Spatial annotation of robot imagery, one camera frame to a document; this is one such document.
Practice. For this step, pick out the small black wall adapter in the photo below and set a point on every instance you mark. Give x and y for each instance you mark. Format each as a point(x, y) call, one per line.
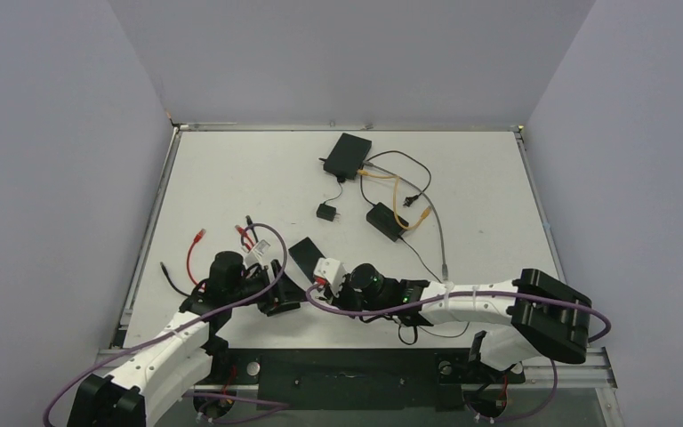
point(326, 212)

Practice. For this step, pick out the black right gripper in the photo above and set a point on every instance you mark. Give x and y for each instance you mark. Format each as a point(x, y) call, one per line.
point(323, 290)

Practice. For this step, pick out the black mounting base plate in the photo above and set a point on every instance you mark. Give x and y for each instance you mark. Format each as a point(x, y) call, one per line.
point(358, 379)

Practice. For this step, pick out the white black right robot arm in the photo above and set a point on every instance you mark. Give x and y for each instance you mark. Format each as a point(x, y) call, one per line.
point(534, 315)

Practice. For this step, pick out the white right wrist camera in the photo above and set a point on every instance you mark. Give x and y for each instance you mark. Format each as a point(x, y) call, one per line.
point(330, 273)

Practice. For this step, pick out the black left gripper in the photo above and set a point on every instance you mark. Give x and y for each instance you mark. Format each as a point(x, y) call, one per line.
point(285, 296)

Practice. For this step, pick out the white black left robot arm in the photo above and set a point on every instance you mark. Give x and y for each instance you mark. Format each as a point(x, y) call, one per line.
point(157, 373)

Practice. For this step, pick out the black power adapter brick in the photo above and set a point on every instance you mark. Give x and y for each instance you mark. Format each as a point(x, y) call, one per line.
point(382, 218)

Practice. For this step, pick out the small black labelled switch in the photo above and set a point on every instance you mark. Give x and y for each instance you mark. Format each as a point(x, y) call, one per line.
point(306, 254)

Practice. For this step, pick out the large black network switch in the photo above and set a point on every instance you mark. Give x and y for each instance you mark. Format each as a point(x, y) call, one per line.
point(347, 157)

